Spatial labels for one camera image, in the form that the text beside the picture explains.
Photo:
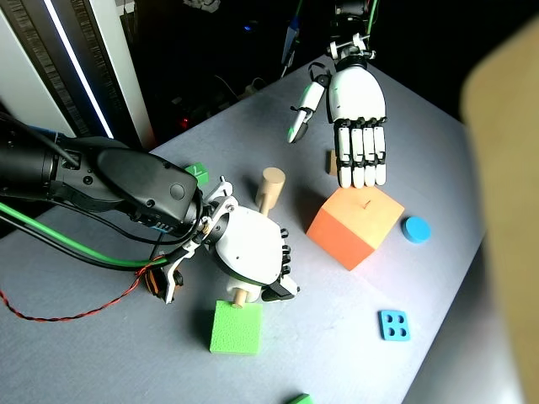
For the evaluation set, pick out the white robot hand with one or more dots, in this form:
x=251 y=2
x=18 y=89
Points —
x=355 y=97
x=248 y=248

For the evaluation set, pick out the large orange foam cube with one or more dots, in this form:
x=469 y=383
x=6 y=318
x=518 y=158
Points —
x=349 y=240

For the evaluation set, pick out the plain wooden rectangular block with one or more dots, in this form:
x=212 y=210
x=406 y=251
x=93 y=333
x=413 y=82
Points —
x=331 y=166

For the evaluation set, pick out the orange hexagon block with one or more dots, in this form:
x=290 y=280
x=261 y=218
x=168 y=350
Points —
x=153 y=284

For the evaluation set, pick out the blue round disc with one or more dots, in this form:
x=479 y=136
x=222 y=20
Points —
x=416 y=229

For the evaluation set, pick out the flat green block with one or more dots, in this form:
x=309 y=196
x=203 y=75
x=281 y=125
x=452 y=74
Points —
x=301 y=400

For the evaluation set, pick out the blue perforated square tile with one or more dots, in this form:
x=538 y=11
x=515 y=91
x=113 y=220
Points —
x=393 y=325

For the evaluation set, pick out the green textured foam cube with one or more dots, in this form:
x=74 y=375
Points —
x=236 y=330

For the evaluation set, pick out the blue white hanging connector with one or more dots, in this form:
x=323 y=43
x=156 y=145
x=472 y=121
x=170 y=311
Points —
x=290 y=38

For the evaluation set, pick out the small green letter cube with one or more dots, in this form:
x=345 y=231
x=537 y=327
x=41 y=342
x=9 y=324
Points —
x=200 y=172

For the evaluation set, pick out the grey table cloth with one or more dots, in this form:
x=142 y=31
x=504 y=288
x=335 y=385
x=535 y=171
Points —
x=126 y=357

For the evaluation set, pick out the blurred tan board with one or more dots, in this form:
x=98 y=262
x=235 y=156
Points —
x=505 y=168

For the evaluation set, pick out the white panel with light strip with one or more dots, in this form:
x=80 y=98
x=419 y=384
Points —
x=118 y=63

